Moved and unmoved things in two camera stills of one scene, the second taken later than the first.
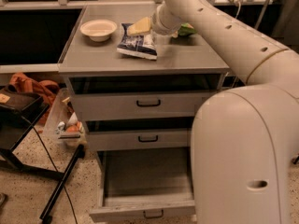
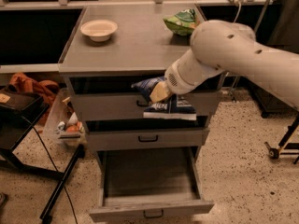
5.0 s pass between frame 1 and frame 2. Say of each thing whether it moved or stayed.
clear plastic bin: stayed
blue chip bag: moved
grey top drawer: stayed
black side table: stayed
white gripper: moved
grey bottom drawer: stayed
